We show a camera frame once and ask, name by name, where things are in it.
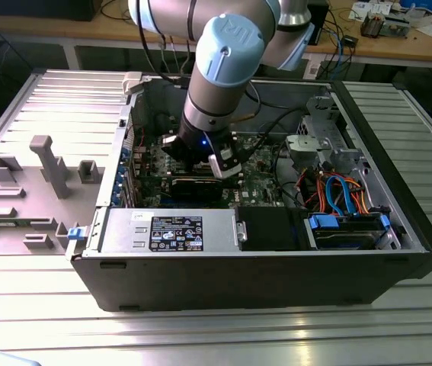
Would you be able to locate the blue cardboard box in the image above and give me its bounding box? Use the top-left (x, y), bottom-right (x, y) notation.
top-left (398, 0), bottom-right (432, 12)

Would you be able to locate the hard disk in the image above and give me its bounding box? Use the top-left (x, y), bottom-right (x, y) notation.
top-left (314, 227), bottom-right (379, 251)

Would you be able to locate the copper heat sink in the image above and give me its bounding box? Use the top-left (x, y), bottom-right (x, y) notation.
top-left (360, 11), bottom-right (386, 38)

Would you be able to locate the grey metal drive cage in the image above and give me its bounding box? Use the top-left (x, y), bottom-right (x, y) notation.
top-left (284, 95), bottom-right (367, 182)

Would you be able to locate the grey plastic case latch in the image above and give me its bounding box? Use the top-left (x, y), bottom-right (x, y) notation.
top-left (122, 71), bottom-right (144, 96)

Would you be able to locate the orange wire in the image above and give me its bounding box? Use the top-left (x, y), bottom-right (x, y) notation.
top-left (312, 171), bottom-right (329, 213)
top-left (337, 175), bottom-right (372, 214)

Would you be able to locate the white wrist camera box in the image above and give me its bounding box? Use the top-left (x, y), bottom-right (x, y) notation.
top-left (207, 143), bottom-right (244, 181)

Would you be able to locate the grey power supply unit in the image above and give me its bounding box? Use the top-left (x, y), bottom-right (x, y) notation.
top-left (99, 207), bottom-right (239, 255)

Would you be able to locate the black upright box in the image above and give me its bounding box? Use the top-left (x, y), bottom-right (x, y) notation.
top-left (309, 0), bottom-right (331, 47)

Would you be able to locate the silver metal bracket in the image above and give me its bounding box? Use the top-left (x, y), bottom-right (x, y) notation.
top-left (234, 220), bottom-right (248, 243)

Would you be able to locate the blue wire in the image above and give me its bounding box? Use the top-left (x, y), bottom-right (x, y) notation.
top-left (325, 175), bottom-right (358, 218)

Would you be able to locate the graphics card with black shroud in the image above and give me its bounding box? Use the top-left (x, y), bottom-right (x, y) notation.
top-left (170, 175), bottom-right (225, 204)

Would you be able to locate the blue disk carrier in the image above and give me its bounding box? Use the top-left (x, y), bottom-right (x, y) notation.
top-left (307, 213), bottom-right (392, 249)

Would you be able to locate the grey parts rack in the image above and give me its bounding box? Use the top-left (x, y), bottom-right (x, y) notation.
top-left (0, 135), bottom-right (106, 256)

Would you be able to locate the black computer tower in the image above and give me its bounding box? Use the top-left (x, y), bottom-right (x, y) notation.
top-left (0, 0), bottom-right (95, 22)

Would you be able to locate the black plastic shroud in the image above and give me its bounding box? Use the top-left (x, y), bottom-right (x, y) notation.
top-left (236, 207), bottom-right (310, 252)

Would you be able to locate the black rating label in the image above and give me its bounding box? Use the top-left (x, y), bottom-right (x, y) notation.
top-left (150, 215), bottom-right (204, 252)

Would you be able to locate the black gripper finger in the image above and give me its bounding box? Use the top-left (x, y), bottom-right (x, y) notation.
top-left (161, 133), bottom-right (202, 173)

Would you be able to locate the grey electronic device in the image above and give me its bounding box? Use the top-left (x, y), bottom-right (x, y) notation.
top-left (382, 11), bottom-right (411, 39)

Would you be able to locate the black PC case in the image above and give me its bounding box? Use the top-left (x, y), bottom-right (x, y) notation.
top-left (65, 72), bottom-right (432, 313)

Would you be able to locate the wooden workbench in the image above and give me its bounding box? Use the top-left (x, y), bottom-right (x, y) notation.
top-left (0, 0), bottom-right (432, 72)

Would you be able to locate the green motherboard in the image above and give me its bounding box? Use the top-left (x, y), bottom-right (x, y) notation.
top-left (130, 127), bottom-right (291, 210)

